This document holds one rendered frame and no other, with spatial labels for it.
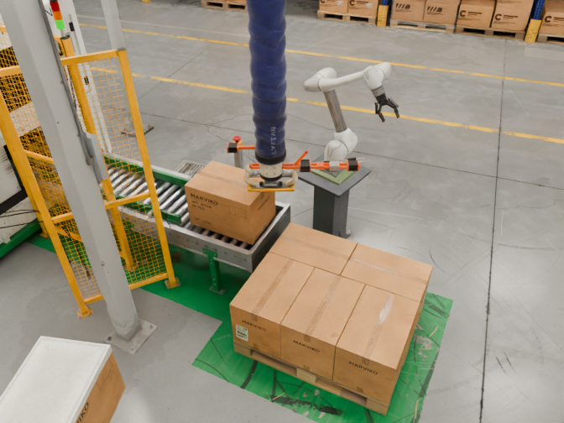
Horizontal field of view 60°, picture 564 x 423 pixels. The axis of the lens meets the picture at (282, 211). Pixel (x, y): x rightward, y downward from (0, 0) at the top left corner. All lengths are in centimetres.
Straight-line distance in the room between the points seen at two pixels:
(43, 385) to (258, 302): 145
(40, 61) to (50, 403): 168
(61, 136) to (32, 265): 233
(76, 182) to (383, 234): 295
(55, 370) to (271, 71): 207
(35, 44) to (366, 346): 254
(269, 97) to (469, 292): 245
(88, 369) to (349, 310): 170
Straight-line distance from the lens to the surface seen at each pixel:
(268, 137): 337
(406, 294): 364
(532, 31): 1028
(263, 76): 317
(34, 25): 280
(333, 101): 422
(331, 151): 417
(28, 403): 280
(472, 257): 489
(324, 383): 374
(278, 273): 369
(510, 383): 409
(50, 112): 291
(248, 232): 385
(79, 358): 285
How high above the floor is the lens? 319
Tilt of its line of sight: 39 degrees down
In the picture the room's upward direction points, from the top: 1 degrees counter-clockwise
